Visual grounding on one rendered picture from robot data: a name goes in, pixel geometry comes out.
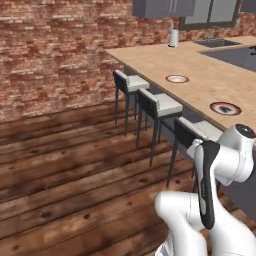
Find red rimmed white plate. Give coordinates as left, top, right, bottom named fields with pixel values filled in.
left=165, top=74, right=190, bottom=84

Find black white bar stool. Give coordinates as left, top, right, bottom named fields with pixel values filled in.
left=134, top=87, right=184, bottom=168
left=112, top=69, right=151, bottom=137
left=165, top=116, right=224, bottom=194

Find grey sink basin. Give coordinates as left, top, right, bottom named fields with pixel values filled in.
left=193, top=38, right=242, bottom=49

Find dark framed window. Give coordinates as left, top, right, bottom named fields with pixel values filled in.
left=179, top=0, right=242, bottom=32

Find grey wall cupboards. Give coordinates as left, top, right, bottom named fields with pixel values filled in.
left=132, top=0, right=197, bottom=20

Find white paper towel roll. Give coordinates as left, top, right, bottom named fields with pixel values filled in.
left=167, top=23, right=180, bottom=49

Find red rimmed dark plate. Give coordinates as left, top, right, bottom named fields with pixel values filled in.
left=209, top=101, right=243, bottom=117

